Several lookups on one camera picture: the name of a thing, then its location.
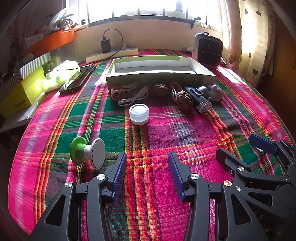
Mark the black smartphone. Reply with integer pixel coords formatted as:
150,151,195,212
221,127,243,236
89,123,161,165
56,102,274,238
59,64,97,95

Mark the orange box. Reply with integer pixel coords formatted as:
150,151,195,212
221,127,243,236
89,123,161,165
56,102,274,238
24,30,75,56

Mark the black charging cable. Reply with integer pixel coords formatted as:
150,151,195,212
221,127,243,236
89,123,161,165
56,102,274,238
50,28,124,73

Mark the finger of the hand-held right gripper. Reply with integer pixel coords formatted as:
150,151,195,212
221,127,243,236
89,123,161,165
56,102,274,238
249,134,296,179
216,148,290,186

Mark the grey zigzag box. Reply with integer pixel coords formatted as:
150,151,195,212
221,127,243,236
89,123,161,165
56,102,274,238
0,72,22,99

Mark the white sheet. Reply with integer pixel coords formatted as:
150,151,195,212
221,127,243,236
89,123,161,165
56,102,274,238
0,102,44,133

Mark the white power strip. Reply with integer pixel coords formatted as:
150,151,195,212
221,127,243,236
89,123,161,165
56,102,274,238
85,47,139,63

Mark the green tissue pack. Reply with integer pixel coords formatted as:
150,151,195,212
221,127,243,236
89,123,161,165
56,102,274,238
42,60,81,93

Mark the white round jar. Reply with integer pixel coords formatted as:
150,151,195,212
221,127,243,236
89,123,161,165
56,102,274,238
129,104,150,126

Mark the grey white mouse-shaped gadget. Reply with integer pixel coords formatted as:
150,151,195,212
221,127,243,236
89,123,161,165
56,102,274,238
198,85,223,102

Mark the black clear-tipped device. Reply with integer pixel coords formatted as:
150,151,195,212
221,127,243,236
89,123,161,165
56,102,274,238
184,86,212,114

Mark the green white striped box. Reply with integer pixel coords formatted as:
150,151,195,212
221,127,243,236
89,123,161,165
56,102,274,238
20,53,51,79

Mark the yellow-green box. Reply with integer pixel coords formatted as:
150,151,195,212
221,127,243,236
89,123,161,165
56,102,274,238
0,66,45,117

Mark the cardboard box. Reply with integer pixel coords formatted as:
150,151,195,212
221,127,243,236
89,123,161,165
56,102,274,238
106,56,217,90

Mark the green printed carton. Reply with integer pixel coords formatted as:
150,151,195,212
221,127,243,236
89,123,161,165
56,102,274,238
43,56,61,71

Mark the pink clip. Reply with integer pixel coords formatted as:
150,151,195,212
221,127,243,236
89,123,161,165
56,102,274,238
110,83,137,100
169,82,183,101

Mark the plastic bag clutter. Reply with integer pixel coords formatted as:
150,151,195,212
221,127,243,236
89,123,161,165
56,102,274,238
43,9,77,32

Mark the green white knob stand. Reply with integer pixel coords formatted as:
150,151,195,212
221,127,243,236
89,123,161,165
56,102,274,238
70,137,106,169

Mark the dark wooden cabinet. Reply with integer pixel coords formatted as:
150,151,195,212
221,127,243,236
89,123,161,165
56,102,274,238
255,67,296,109

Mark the small grey heater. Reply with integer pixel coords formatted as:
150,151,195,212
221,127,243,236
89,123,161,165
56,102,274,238
192,32,223,69

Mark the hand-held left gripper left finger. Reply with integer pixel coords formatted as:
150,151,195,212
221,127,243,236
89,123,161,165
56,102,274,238
29,152,128,241

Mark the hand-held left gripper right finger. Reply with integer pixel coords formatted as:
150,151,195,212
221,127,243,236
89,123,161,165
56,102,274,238
168,152,270,241

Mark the light brown walnut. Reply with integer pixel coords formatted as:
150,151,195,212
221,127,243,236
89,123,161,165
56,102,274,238
174,91,193,109

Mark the black window handle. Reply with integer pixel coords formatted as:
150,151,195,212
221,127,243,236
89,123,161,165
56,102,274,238
188,17,201,29

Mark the window with metal bars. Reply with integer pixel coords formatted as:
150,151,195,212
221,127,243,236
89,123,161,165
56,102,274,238
67,0,220,26

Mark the heart print curtain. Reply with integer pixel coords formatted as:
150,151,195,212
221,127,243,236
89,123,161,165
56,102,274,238
225,0,278,76

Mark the white usb cable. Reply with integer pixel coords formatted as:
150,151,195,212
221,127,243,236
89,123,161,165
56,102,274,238
117,86,149,107

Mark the black charger adapter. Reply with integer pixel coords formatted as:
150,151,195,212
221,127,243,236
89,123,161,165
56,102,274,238
100,39,111,54

